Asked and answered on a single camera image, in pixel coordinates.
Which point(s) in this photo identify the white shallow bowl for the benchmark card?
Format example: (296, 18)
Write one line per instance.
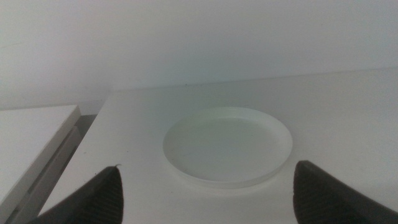
(227, 146)

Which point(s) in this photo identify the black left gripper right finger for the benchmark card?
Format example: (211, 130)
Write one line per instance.
(323, 199)

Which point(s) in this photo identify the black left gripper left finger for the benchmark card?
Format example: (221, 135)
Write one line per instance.
(96, 199)

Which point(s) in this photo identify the white side table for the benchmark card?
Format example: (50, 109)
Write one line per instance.
(28, 140)

